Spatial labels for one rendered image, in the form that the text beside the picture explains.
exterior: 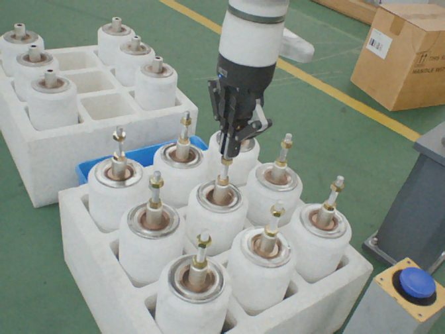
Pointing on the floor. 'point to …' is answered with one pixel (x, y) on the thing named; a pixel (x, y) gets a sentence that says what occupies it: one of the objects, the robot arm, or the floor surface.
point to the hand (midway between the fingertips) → (230, 144)
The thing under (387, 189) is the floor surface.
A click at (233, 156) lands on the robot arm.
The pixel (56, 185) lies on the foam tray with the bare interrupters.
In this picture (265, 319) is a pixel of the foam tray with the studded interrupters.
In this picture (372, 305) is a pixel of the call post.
